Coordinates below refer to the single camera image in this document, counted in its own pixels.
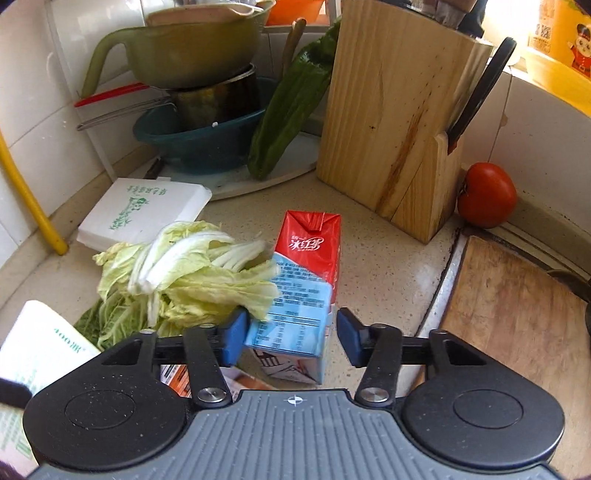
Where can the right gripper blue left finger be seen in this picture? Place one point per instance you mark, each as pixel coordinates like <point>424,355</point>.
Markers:
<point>232,335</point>

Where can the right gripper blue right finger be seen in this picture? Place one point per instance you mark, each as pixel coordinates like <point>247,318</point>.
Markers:
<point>355,338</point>

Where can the red blue drink carton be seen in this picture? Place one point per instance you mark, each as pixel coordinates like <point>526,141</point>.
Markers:
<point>290,342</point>

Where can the napa cabbage leaves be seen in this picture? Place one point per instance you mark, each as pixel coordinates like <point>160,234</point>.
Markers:
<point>191,273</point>

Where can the orange white food carton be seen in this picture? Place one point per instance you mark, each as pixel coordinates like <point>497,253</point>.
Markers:
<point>180,379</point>

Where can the white foam takeout box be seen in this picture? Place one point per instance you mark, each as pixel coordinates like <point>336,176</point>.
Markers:
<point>135,210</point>
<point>40,348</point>

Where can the white dish rack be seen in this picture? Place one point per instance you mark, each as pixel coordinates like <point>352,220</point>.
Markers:
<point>76,27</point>

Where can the wooden cutting board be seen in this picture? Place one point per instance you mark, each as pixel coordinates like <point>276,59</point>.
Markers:
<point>514,311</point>

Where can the teal plastic basin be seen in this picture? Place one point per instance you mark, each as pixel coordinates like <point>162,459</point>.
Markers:
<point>207,150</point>

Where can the red tomato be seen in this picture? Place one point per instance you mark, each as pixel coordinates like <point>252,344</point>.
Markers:
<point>487,197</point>

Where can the steel pot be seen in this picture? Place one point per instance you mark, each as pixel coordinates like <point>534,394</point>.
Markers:
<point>229,100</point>

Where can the black scissors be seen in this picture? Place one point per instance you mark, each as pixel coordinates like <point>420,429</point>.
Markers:
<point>485,85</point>

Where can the green pepper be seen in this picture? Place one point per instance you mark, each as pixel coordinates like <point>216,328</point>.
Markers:
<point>296,96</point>

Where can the wooden knife block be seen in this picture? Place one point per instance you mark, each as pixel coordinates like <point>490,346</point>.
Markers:
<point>400,81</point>

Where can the olive green colander bowl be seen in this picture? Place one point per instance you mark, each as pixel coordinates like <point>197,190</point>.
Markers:
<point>184,55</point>

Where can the yellow detergent jug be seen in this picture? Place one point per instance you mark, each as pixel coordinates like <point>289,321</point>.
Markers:
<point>558,52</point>

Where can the red handled utensil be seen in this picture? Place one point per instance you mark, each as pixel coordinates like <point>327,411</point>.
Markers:
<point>110,94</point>

